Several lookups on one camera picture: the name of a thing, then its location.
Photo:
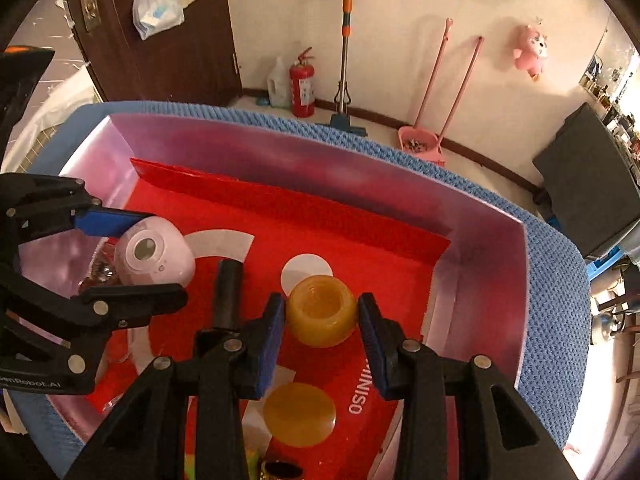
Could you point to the red ball cap bottle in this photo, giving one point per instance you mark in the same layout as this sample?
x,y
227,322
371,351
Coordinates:
x,y
104,272

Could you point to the translucent plastic bag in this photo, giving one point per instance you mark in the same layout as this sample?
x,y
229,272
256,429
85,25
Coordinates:
x,y
157,7

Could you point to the lilac cardboard box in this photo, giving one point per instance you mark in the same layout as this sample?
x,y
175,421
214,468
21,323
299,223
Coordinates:
x,y
350,170

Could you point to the black cloth covered table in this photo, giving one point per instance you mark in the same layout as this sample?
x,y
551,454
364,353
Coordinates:
x,y
585,180

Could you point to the pink broom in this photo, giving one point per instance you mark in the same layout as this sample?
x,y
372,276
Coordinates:
x,y
462,87

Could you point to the blue plastic stool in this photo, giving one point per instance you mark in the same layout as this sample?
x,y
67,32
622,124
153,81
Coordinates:
x,y
602,266

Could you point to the pink plush toy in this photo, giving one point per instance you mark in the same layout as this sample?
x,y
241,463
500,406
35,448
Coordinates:
x,y
531,52

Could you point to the dark brown door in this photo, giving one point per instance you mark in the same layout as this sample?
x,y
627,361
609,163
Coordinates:
x,y
200,50

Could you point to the white cloth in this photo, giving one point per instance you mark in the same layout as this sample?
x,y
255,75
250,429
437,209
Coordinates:
x,y
55,105

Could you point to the amber round lid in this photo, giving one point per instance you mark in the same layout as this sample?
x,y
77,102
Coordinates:
x,y
300,415

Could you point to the pink dustpan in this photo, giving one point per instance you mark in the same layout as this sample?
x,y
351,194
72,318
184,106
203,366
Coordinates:
x,y
420,142

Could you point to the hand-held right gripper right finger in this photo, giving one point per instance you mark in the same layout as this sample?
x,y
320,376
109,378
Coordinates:
x,y
372,350

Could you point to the wall mirror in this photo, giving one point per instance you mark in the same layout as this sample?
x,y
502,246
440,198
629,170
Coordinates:
x,y
595,75

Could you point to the white plastic jug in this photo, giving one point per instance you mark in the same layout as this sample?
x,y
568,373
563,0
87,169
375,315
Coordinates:
x,y
279,85

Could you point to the pink round device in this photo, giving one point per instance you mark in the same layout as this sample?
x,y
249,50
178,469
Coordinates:
x,y
155,255

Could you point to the metal kettle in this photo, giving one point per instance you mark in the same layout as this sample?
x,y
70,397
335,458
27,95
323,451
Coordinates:
x,y
606,325

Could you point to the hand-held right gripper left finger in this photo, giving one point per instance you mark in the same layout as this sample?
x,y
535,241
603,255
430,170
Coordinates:
x,y
270,350

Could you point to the red fire extinguisher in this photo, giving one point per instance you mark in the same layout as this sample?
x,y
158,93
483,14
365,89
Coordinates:
x,y
302,85

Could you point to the studded metal object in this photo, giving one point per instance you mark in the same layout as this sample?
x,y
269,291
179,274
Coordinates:
x,y
282,471

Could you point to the mop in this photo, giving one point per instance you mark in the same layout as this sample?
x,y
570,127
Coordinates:
x,y
345,60

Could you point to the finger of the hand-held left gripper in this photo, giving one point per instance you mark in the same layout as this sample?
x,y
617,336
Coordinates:
x,y
140,300
107,222

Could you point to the green animal toy figure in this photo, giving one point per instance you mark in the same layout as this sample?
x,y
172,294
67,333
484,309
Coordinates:
x,y
191,467

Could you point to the row of small table items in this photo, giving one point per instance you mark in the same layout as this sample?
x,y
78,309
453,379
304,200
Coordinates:
x,y
622,125

